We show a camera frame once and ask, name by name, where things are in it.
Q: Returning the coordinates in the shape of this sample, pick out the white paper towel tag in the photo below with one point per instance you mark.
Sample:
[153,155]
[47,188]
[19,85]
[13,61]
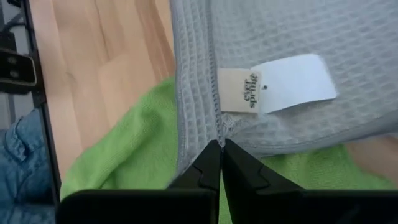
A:
[295,81]

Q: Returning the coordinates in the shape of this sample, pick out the bright green microfiber towel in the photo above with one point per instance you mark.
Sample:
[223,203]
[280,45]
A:
[133,149]

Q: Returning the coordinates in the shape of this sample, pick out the blue denim cloth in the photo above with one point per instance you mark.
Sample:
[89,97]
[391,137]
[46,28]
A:
[21,174]

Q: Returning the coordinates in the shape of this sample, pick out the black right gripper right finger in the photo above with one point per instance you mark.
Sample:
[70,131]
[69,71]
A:
[295,207]

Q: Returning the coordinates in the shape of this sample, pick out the gray waffle-weave towel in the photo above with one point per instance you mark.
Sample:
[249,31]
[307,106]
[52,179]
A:
[280,31]

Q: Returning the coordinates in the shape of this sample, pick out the black frame bracket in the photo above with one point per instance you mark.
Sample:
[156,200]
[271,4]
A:
[15,70]

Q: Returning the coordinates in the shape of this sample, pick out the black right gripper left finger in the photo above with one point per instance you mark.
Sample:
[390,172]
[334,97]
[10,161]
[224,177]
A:
[155,207]

